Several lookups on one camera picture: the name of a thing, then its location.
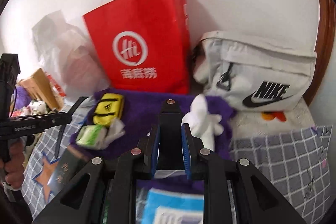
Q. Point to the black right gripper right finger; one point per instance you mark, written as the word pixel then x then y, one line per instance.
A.
pixel 234 191

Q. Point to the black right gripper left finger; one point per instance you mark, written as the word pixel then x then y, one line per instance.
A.
pixel 104 191

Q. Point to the black strap belt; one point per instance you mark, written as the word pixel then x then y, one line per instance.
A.
pixel 170 152

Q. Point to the white glove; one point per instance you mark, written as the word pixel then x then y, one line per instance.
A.
pixel 202 123

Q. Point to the green tissue pack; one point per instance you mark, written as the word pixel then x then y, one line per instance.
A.
pixel 91 136

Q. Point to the yellow black Adidas pouch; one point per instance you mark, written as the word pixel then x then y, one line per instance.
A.
pixel 108 108

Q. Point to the person's left hand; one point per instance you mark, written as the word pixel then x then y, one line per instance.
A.
pixel 14 168

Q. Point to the purple plush toy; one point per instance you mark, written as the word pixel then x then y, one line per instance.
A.
pixel 21 98

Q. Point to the wooden chair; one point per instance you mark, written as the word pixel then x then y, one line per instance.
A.
pixel 39 88

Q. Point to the blue cardboard box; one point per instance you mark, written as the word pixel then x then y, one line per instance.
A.
pixel 160 206

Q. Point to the dark green gold box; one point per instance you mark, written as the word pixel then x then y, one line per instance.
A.
pixel 70 163

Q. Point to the white floral pillow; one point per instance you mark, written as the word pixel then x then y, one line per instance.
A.
pixel 248 124

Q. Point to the purple fuzzy cloth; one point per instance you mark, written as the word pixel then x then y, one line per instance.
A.
pixel 140 112

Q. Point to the grey checked bed sheet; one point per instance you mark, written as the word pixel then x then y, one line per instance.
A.
pixel 294 162

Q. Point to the white plastic Miniso bag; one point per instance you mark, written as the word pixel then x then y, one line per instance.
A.
pixel 68 56

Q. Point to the grey Nike waist bag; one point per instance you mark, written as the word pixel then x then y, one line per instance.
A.
pixel 252 73

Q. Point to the red paper shopping bag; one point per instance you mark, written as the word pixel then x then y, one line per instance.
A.
pixel 143 45

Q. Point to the brown wooden headboard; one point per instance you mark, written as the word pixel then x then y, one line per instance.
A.
pixel 323 47

